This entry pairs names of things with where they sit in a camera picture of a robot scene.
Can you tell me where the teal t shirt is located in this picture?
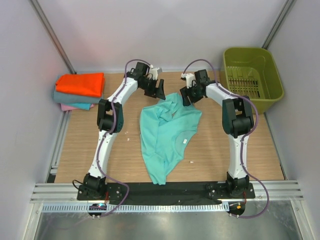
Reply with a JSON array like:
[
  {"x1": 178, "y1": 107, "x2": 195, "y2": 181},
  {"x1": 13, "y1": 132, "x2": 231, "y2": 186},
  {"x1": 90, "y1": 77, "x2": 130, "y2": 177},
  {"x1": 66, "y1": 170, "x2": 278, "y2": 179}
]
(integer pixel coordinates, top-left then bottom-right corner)
[{"x1": 139, "y1": 93, "x2": 202, "y2": 185}]

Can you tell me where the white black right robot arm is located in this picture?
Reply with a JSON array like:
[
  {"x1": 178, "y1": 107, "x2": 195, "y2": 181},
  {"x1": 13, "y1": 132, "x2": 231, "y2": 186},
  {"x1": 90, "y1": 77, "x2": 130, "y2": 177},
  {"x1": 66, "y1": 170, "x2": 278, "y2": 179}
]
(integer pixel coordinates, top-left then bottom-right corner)
[{"x1": 180, "y1": 69, "x2": 255, "y2": 198}]

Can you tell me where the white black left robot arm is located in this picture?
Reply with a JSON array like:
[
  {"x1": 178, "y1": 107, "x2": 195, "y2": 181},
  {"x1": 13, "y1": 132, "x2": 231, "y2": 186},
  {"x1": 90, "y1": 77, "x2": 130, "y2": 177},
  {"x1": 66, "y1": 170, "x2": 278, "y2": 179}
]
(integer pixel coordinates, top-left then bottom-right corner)
[{"x1": 77, "y1": 60, "x2": 165, "y2": 201}]

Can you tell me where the orange folded t shirt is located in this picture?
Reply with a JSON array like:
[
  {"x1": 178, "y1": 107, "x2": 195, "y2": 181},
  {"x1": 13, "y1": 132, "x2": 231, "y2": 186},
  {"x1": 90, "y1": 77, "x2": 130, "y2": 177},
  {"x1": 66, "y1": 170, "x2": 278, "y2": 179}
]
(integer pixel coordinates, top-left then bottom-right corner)
[{"x1": 55, "y1": 72, "x2": 105, "y2": 98}]

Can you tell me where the green plastic basket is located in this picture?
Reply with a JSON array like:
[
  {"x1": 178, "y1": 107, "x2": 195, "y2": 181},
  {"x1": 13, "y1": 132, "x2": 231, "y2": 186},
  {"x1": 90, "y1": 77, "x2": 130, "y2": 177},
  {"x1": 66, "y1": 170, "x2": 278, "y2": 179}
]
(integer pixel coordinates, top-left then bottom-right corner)
[{"x1": 220, "y1": 47, "x2": 284, "y2": 114}]

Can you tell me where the pink folded t shirt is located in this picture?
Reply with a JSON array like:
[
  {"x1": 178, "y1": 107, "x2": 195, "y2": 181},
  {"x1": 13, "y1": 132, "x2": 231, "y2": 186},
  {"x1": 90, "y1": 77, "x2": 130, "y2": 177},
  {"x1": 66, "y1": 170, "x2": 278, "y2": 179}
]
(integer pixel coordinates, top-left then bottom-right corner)
[{"x1": 60, "y1": 103, "x2": 94, "y2": 111}]

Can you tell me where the grey folded t shirt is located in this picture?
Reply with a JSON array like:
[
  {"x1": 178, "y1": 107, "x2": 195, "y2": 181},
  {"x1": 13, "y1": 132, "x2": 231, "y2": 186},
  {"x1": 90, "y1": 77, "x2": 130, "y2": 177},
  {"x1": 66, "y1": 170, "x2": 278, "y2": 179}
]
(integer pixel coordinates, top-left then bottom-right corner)
[{"x1": 53, "y1": 90, "x2": 104, "y2": 105}]

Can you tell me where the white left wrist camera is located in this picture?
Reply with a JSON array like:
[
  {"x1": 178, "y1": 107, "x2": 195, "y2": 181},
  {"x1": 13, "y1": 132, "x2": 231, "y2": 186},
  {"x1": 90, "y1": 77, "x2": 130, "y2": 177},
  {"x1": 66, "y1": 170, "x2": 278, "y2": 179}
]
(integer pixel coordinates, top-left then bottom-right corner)
[{"x1": 147, "y1": 65, "x2": 162, "y2": 80}]

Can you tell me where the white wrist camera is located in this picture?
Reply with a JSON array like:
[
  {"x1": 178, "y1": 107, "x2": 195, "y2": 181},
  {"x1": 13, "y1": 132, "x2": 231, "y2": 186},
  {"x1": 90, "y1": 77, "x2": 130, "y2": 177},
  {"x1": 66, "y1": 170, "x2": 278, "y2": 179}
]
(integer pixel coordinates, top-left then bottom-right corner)
[
  {"x1": 147, "y1": 65, "x2": 162, "y2": 80},
  {"x1": 181, "y1": 73, "x2": 197, "y2": 89}
]

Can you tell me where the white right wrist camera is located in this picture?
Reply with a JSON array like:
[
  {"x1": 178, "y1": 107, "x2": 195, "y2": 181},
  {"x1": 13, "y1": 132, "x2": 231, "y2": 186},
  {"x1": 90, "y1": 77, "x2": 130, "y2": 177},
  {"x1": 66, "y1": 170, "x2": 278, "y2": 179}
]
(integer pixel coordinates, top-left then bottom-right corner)
[{"x1": 181, "y1": 73, "x2": 197, "y2": 89}]

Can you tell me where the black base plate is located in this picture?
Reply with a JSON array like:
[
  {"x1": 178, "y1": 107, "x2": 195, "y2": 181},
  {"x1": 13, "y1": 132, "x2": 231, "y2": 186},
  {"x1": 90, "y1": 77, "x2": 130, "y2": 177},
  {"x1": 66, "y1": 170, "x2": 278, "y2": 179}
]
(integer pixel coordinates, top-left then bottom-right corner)
[{"x1": 77, "y1": 181, "x2": 256, "y2": 206}]

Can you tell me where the aluminium frame rail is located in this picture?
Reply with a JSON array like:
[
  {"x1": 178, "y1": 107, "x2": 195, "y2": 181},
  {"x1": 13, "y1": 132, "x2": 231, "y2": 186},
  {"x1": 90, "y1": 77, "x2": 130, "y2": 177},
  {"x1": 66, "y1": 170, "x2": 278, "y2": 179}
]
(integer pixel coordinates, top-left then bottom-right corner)
[{"x1": 30, "y1": 180, "x2": 304, "y2": 206}]

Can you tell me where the white slotted cable duct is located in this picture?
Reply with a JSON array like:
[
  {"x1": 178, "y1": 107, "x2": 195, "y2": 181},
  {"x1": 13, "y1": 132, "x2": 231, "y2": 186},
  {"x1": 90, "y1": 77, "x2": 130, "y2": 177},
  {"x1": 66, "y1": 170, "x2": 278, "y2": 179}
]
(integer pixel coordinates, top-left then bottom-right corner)
[{"x1": 42, "y1": 202, "x2": 229, "y2": 213}]

